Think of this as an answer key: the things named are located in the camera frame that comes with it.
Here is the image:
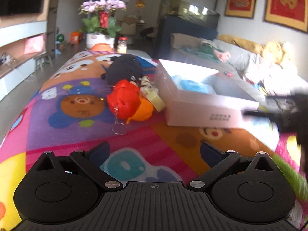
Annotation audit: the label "red hooded figure keychain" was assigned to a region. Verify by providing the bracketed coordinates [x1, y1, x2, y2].
[107, 79, 141, 135]

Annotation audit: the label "pink cardboard box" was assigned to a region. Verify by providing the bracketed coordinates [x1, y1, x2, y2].
[155, 59, 259, 128]

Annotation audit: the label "orange plastic toy piece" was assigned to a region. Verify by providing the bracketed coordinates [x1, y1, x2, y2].
[126, 97, 154, 124]

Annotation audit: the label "blue white wipes pack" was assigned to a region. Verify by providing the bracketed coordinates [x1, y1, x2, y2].
[172, 75, 215, 94]

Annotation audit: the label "black plush toy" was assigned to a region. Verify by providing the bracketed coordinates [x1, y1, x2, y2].
[101, 54, 142, 86]

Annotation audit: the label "grey covered sofa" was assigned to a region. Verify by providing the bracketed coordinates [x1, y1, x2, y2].
[170, 33, 307, 95]

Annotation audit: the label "colourful cartoon play mat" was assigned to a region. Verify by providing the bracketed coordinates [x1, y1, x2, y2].
[1, 51, 307, 230]

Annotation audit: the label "yellow plush doll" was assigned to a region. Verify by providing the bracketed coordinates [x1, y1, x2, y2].
[262, 41, 290, 65]

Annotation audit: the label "yellow cushion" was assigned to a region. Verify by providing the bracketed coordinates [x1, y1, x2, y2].
[217, 34, 264, 54]

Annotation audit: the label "pink plush on sofa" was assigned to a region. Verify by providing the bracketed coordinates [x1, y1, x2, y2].
[214, 50, 231, 63]

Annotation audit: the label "green clothes on sofa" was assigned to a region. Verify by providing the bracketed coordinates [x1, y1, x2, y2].
[193, 43, 222, 62]

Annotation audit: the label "small wooden stool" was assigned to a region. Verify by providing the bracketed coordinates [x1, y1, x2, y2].
[33, 52, 53, 72]

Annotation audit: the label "orange round bowl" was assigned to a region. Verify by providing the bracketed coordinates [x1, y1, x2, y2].
[91, 43, 113, 52]

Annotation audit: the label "glass jar red lid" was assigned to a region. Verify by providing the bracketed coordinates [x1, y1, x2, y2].
[117, 37, 127, 54]

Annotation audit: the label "white tv shelf unit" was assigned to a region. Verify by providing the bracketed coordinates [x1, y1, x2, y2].
[1, 21, 47, 99]

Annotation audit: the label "pink gift bag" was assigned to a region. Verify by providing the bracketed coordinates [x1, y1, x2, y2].
[24, 34, 46, 54]

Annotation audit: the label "potted pink orchid plant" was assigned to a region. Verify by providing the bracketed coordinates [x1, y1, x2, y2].
[78, 0, 126, 49]

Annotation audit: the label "dining chair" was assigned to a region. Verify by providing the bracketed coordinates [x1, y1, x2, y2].
[119, 15, 138, 45]

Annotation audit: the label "glass fish tank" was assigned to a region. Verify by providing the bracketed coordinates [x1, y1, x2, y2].
[161, 0, 220, 29]

